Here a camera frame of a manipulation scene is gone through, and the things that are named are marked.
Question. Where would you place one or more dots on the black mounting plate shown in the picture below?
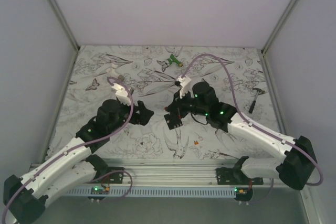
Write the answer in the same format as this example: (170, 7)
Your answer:
(114, 175)
(230, 176)

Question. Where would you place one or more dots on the controller board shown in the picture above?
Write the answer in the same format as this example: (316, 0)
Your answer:
(243, 191)
(100, 190)

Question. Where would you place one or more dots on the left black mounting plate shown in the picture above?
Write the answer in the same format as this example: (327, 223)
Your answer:
(114, 175)

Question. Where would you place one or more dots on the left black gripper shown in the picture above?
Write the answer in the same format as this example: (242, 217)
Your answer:
(142, 117)

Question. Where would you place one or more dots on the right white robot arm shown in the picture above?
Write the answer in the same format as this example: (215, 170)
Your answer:
(293, 159)

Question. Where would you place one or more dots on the black fuse box base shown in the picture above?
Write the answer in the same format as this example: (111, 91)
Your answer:
(173, 121)

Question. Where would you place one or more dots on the right controller board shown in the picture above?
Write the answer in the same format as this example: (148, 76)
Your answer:
(243, 191)

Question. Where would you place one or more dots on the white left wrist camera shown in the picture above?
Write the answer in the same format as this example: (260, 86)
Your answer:
(121, 94)

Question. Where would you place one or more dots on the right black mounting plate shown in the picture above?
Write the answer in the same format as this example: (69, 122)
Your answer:
(230, 176)

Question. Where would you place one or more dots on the aluminium frame rail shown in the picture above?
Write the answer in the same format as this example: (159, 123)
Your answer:
(177, 172)

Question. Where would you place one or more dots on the left controller board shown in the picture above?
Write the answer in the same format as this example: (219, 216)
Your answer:
(100, 190)

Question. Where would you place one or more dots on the floral printed table mat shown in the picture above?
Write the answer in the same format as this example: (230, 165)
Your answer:
(232, 72)

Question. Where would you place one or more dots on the white and grey pipe fitting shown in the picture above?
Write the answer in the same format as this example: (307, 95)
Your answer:
(112, 72)

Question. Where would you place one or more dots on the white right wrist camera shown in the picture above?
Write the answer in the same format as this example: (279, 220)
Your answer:
(184, 83)

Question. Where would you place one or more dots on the small grey hammer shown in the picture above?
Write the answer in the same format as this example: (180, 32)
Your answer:
(258, 92)

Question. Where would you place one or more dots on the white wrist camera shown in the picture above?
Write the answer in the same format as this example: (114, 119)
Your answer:
(121, 94)
(184, 83)

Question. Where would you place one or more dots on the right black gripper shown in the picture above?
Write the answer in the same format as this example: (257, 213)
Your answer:
(176, 106)

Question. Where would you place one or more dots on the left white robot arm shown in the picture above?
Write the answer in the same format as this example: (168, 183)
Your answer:
(26, 197)

